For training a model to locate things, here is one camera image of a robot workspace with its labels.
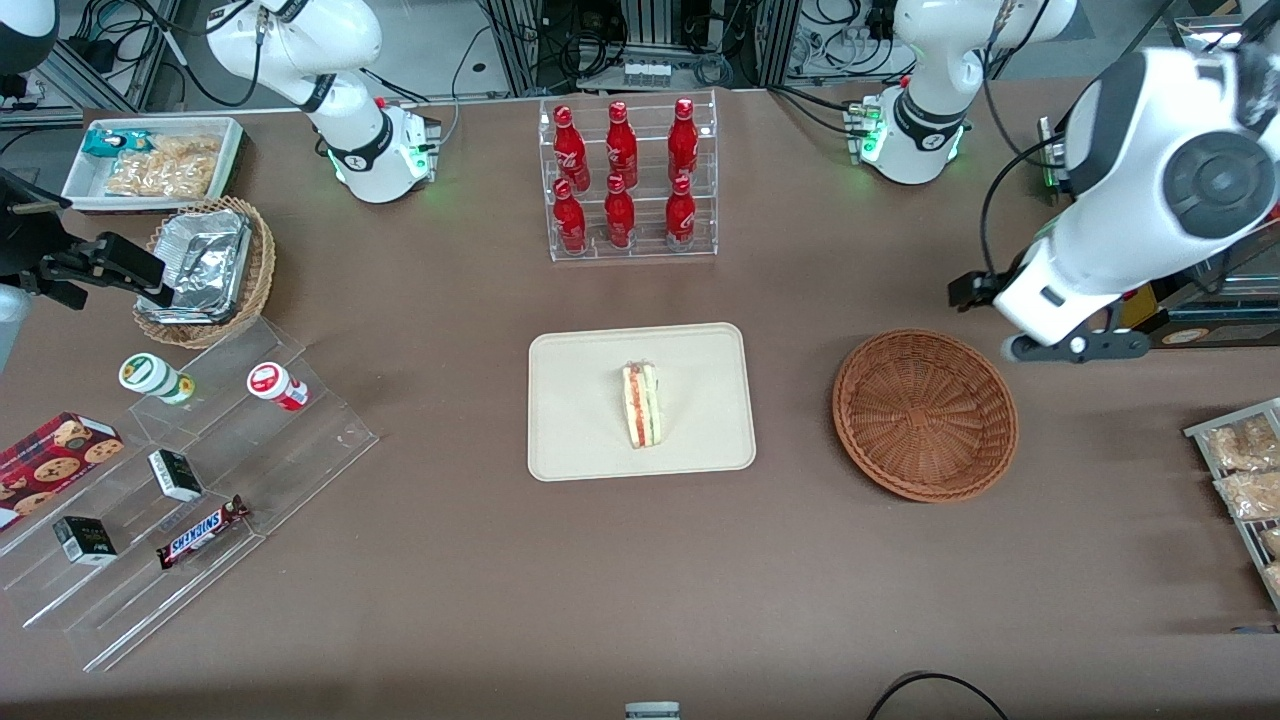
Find silver foil container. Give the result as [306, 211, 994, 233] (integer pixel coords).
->
[136, 208, 252, 324]

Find triangular sandwich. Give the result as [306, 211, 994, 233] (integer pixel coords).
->
[621, 361, 665, 450]

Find tray of packaged snacks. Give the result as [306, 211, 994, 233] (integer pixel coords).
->
[1183, 397, 1280, 613]

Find black glass display warmer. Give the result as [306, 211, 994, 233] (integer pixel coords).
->
[1038, 10, 1280, 351]

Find clear acrylic stepped shelf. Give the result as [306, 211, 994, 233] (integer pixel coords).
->
[0, 317, 380, 674]

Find red soda bottle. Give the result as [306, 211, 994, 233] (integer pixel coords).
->
[605, 100, 639, 191]
[664, 175, 698, 252]
[667, 97, 700, 186]
[553, 178, 589, 255]
[553, 105, 590, 192]
[603, 173, 637, 250]

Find clear bag of chips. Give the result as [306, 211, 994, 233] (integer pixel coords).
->
[104, 134, 223, 200]

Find green lid white cup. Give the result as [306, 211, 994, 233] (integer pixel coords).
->
[118, 352, 197, 407]

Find brown round wicker basket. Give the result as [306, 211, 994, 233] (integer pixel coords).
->
[832, 328, 1020, 503]

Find red lid white cup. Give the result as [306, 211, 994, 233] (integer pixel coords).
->
[246, 361, 310, 413]

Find small black box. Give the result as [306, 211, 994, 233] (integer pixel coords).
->
[147, 449, 205, 504]
[52, 515, 119, 568]

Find clear acrylic bottle rack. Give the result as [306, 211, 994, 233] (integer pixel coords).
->
[538, 89, 719, 264]

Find Snickers chocolate bar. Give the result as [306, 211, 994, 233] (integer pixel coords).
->
[155, 494, 252, 572]

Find white rectangular bin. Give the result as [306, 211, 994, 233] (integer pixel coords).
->
[60, 115, 247, 214]

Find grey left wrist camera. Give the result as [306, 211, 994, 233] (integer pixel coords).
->
[1002, 327, 1153, 365]

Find beige plastic tray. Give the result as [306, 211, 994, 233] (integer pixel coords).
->
[527, 322, 758, 483]

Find black floor cable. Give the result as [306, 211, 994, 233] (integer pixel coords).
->
[865, 671, 1012, 720]

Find light tan wicker basket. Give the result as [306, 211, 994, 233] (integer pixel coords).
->
[132, 195, 278, 350]

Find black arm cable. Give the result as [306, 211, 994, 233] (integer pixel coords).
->
[978, 0, 1069, 281]

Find teal snack packet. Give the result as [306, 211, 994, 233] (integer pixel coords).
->
[81, 128, 153, 160]

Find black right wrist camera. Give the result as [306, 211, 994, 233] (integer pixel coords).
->
[0, 168, 74, 277]

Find red cookie box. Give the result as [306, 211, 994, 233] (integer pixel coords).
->
[0, 411, 127, 532]

